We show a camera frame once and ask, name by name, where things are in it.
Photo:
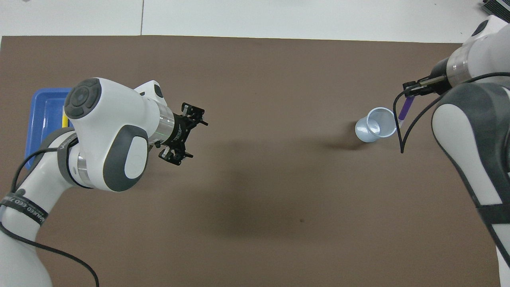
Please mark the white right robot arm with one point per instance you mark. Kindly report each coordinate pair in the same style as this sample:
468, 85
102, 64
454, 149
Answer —
470, 139

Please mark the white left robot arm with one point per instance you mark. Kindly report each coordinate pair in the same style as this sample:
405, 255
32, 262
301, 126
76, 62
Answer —
115, 131

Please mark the yellow pen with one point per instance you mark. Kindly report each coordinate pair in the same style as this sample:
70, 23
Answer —
65, 119

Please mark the purple pen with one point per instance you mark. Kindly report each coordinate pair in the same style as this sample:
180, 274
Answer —
406, 109

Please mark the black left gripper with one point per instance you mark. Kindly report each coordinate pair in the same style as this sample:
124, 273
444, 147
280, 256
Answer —
179, 129

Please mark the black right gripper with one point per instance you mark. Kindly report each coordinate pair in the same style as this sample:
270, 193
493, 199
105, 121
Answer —
441, 75

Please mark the clear plastic cup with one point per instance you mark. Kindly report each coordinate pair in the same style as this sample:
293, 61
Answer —
364, 133

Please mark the grey ribbed device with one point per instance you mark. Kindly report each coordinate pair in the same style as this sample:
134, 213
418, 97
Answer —
498, 6

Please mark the blue plastic tray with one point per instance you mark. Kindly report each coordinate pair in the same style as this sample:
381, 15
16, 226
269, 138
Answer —
44, 115

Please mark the brown table mat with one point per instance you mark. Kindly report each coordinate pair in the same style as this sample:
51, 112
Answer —
259, 179

